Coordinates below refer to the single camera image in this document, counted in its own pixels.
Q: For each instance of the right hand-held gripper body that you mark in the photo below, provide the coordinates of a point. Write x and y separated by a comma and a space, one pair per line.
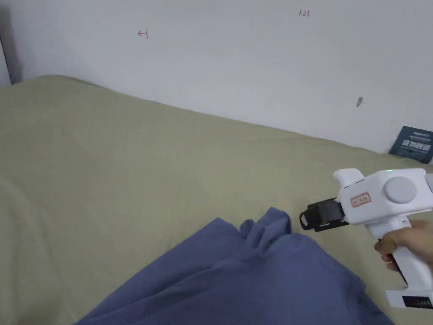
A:
372, 203

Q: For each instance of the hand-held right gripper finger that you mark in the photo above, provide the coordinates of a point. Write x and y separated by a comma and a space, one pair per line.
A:
306, 216

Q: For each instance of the blue shirt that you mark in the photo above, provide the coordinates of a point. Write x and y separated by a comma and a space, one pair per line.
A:
243, 281

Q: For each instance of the person's right hand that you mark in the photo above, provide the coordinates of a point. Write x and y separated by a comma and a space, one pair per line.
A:
411, 242

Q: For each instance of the bed with beige sheet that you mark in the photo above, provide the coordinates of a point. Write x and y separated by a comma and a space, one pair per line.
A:
101, 162

